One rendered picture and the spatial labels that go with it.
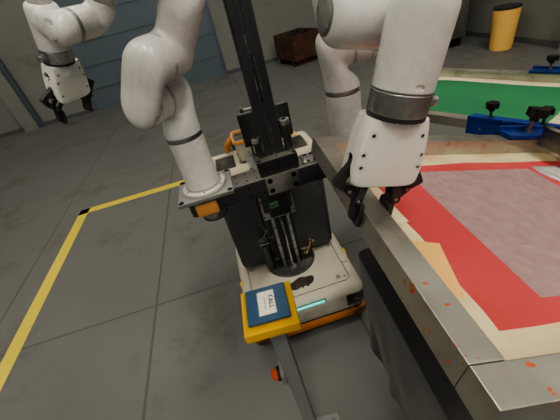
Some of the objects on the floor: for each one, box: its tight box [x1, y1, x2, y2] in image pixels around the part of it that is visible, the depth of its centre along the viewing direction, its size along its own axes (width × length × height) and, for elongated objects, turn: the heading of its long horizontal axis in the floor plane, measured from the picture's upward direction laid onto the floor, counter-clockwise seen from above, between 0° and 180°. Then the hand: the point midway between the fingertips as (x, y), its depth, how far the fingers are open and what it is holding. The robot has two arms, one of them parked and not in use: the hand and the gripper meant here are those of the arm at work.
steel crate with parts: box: [273, 28, 319, 67], centre depth 691 cm, size 87×103×61 cm
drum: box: [489, 3, 523, 52], centre depth 473 cm, size 36×36×57 cm
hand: (370, 210), depth 49 cm, fingers closed on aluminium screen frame, 4 cm apart
